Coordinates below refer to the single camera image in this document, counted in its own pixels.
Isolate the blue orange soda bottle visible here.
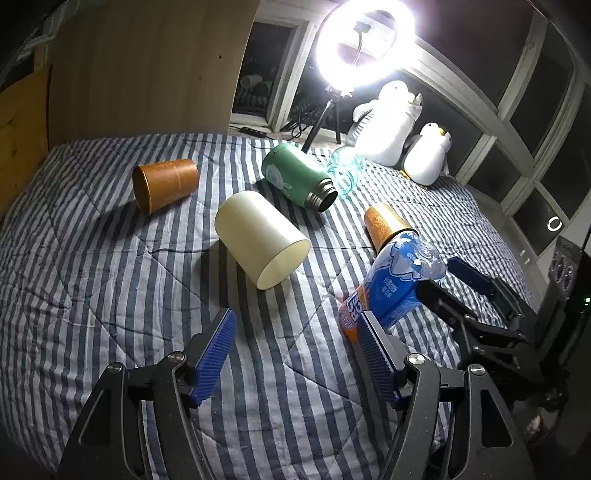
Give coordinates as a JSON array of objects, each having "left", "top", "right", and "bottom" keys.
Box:
[{"left": 338, "top": 230, "right": 447, "bottom": 343}]

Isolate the brown paper cup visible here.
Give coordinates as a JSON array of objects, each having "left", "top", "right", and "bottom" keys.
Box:
[
  {"left": 131, "top": 159, "right": 199, "bottom": 215},
  {"left": 363, "top": 203, "right": 416, "bottom": 253}
]

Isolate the cream white cup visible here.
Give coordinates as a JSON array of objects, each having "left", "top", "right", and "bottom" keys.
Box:
[{"left": 214, "top": 190, "right": 311, "bottom": 290}]

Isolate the small penguin plush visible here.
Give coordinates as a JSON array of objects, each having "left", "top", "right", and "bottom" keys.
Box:
[{"left": 401, "top": 122, "right": 452, "bottom": 187}]

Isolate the striped blue white quilt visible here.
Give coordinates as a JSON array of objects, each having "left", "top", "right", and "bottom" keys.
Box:
[{"left": 1, "top": 134, "right": 530, "bottom": 479}]

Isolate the clear plastic water bottle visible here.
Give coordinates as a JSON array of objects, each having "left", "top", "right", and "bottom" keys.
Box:
[{"left": 327, "top": 146, "right": 365, "bottom": 197}]

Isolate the large penguin plush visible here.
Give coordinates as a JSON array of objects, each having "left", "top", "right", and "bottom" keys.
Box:
[{"left": 346, "top": 80, "right": 423, "bottom": 167}]

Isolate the green thermos bottle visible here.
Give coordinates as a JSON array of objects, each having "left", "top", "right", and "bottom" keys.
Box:
[{"left": 262, "top": 143, "right": 338, "bottom": 213}]

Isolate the black tripod stand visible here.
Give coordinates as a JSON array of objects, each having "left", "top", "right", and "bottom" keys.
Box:
[{"left": 280, "top": 87, "right": 353, "bottom": 152}]

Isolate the black power strip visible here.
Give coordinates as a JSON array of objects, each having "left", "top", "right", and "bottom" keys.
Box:
[{"left": 238, "top": 126, "right": 269, "bottom": 138}]

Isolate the pale wooden panel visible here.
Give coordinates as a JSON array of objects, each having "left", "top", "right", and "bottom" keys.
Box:
[{"left": 48, "top": 1, "right": 259, "bottom": 146}]

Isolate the orange wooden plank board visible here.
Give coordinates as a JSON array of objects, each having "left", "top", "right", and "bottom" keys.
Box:
[{"left": 0, "top": 66, "right": 50, "bottom": 214}]

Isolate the white window frame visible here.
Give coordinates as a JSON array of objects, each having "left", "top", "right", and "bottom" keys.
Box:
[{"left": 232, "top": 1, "right": 590, "bottom": 257}]

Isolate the white ring light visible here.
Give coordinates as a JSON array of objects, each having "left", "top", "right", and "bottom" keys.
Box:
[{"left": 314, "top": 1, "right": 416, "bottom": 94}]

